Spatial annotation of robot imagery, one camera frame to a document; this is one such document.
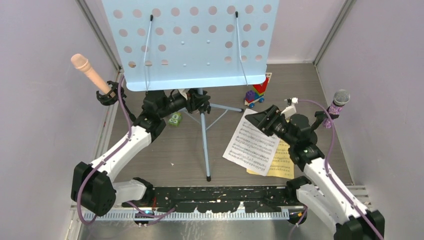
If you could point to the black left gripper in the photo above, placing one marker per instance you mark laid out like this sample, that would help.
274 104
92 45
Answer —
196 98

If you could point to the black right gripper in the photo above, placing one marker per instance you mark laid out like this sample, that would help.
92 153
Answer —
260 119

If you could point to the white sheet music page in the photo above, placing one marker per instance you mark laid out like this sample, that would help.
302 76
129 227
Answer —
250 148

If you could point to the yellow sheet music page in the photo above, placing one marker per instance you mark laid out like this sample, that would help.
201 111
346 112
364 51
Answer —
282 166

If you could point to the light blue music stand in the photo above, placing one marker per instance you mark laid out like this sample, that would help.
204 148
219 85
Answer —
177 45

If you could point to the beige microphone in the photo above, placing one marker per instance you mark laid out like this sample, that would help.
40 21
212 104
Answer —
82 64

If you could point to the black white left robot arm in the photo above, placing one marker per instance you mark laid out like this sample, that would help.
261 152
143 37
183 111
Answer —
93 184

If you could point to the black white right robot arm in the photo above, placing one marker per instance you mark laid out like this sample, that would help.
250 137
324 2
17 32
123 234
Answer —
319 189

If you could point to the colourful toy brick car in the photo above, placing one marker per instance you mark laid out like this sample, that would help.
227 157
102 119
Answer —
256 94

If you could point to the green number five toy block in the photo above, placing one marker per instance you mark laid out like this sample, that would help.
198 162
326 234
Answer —
175 119

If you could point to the black right microphone stand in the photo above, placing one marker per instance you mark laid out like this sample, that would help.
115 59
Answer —
321 119

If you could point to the black microphone stand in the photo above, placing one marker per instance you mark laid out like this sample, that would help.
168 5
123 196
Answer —
321 119
112 97

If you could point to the purple glitter microphone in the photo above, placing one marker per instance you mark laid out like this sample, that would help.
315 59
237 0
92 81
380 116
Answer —
340 98

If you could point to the black left microphone stand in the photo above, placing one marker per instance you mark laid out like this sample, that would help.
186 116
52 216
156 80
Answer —
112 97

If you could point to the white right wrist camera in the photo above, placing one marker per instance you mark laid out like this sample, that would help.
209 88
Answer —
291 107

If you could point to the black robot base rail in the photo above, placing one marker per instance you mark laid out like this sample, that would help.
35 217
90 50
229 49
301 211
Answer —
220 199

